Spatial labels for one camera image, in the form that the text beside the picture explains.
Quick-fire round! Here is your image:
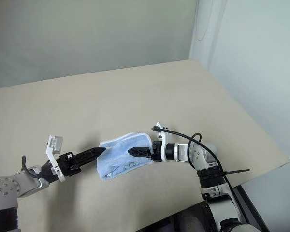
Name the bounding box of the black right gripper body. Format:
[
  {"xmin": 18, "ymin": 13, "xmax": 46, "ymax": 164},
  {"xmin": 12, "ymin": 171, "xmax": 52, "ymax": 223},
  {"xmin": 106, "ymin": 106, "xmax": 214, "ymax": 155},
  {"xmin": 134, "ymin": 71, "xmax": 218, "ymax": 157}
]
[{"xmin": 150, "ymin": 141, "xmax": 163, "ymax": 162}]

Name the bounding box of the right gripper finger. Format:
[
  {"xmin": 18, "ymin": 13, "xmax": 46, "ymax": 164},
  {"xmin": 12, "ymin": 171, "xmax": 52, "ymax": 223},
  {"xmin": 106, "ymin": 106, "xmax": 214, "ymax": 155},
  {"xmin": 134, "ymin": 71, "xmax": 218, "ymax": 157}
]
[{"xmin": 127, "ymin": 146, "xmax": 152, "ymax": 158}]

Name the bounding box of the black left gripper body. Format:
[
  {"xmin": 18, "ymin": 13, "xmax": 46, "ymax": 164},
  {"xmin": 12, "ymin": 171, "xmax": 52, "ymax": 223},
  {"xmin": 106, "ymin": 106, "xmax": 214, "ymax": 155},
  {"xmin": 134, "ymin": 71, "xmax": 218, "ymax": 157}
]
[{"xmin": 55, "ymin": 151, "xmax": 82, "ymax": 178}]

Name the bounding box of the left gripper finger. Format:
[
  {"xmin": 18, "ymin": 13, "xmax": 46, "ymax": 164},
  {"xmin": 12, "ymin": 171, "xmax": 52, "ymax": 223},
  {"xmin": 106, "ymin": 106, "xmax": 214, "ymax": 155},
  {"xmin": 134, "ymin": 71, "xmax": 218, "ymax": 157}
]
[
  {"xmin": 77, "ymin": 151, "xmax": 104, "ymax": 170},
  {"xmin": 73, "ymin": 147, "xmax": 106, "ymax": 162}
]

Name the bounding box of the light blue towel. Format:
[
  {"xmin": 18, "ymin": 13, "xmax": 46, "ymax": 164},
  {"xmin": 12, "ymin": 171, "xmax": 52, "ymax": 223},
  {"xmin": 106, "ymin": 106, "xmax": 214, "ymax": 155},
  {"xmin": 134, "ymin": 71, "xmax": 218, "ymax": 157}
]
[{"xmin": 96, "ymin": 131, "xmax": 153, "ymax": 182}]

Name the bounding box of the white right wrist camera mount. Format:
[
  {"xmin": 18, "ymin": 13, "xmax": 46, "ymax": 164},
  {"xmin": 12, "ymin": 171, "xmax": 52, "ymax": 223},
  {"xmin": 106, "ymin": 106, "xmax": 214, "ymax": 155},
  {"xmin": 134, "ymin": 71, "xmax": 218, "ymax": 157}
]
[{"xmin": 151, "ymin": 121, "xmax": 171, "ymax": 163}]

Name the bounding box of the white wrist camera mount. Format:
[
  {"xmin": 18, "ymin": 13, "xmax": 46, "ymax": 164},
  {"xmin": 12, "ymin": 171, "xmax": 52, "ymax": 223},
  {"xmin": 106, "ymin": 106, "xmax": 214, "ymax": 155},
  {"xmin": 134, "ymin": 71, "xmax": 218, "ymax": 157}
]
[
  {"xmin": 151, "ymin": 121, "xmax": 171, "ymax": 163},
  {"xmin": 45, "ymin": 135, "xmax": 66, "ymax": 183}
]

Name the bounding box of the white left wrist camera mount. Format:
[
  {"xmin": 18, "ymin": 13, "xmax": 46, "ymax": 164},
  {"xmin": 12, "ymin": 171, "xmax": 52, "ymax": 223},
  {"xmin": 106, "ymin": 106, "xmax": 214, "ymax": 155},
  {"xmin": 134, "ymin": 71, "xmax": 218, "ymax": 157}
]
[{"xmin": 45, "ymin": 135, "xmax": 66, "ymax": 183}]

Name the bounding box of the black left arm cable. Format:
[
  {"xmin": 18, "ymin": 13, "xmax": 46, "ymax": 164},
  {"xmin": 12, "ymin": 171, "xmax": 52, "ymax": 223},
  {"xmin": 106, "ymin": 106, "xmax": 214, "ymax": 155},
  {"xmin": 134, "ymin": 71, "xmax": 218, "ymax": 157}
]
[{"xmin": 21, "ymin": 155, "xmax": 43, "ymax": 180}]

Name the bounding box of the thin white wall cord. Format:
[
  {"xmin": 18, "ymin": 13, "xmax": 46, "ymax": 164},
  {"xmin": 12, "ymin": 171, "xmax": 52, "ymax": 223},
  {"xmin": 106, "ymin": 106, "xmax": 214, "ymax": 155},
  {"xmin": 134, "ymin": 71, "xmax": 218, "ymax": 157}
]
[{"xmin": 195, "ymin": 0, "xmax": 212, "ymax": 42}]

